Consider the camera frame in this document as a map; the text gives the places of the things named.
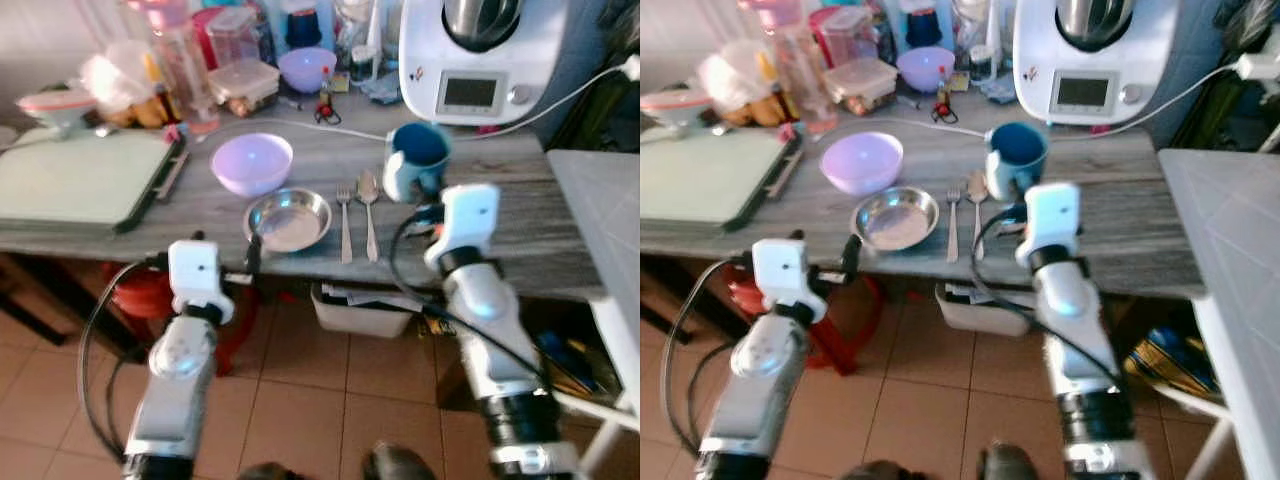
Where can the dark blue cup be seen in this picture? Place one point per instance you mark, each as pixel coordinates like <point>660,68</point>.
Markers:
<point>302,28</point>
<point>922,26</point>

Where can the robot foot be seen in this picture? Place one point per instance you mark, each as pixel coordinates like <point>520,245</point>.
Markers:
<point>872,471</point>
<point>400,465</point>
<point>1008,463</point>
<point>265,472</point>

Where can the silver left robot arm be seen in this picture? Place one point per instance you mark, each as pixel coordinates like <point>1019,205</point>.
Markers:
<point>180,375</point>
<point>762,375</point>

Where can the clear lidded food container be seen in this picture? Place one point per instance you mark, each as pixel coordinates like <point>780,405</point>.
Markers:
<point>243,85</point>
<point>860,83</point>

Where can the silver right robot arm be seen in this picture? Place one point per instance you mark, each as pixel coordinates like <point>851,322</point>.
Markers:
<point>495,330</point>
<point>1082,330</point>

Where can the small purple bowl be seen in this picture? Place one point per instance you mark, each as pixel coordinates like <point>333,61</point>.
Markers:
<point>307,68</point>
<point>925,68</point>

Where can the white power plug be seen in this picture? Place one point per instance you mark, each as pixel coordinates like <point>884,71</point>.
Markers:
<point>1258,66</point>
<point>631,68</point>

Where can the steel spoon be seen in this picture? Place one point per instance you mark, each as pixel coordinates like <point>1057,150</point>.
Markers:
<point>368,190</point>
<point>977,188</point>

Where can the large purple bowl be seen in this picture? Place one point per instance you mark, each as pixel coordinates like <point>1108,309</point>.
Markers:
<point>862,163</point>
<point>252,165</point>

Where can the clear bottle with pink lid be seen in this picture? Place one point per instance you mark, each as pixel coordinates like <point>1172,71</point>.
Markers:
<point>800,70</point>
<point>185,70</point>

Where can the blue mug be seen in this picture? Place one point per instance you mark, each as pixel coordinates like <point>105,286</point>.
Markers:
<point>1015,158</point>
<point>415,158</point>

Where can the white folding table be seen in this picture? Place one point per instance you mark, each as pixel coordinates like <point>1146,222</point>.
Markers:
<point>1225,230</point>
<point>600,210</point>

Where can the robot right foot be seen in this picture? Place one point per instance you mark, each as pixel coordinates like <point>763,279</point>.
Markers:
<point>400,465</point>
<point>1008,463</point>

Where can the clear glass jar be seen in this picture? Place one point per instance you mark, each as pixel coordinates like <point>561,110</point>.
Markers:
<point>355,35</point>
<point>972,35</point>

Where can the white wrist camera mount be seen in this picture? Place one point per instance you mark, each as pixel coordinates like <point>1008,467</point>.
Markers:
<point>1050,222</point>
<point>465,225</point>
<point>195,275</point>
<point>782,275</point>

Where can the white kitchen machine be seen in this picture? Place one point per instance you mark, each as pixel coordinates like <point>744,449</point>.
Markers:
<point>430,60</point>
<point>1045,60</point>

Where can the steel fork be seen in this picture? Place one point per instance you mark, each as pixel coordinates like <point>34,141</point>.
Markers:
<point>345,225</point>
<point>953,225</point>

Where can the white plastic bin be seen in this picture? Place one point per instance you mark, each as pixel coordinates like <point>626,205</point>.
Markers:
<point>360,315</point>
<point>975,312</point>

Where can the round steel plate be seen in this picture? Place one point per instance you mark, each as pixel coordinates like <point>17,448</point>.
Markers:
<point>896,218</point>
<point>288,220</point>

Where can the pale green cutting board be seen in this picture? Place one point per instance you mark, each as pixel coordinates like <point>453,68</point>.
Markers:
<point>80,180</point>
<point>705,180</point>

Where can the clear plastic food bag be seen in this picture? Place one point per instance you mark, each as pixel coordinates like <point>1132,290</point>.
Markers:
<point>735,78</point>
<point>120,80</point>

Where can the clear and red container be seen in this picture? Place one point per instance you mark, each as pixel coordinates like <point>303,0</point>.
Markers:
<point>850,33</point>
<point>235,35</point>

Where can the red plastic stool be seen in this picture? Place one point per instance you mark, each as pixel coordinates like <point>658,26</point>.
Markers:
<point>140,295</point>
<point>855,320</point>

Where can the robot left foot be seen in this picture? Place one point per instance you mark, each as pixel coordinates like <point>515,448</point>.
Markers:
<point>872,471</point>
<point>265,472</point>

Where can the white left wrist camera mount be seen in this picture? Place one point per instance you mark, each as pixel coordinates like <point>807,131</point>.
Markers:
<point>195,275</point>
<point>782,275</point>

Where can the white bowl with red rim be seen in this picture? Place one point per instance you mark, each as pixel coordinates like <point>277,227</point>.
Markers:
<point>58,105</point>
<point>675,105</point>

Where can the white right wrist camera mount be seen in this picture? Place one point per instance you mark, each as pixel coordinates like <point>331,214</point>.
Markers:
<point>465,225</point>
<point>1050,222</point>

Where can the blue and yellow bag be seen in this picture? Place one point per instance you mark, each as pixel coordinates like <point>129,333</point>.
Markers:
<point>1170,360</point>
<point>565,360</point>

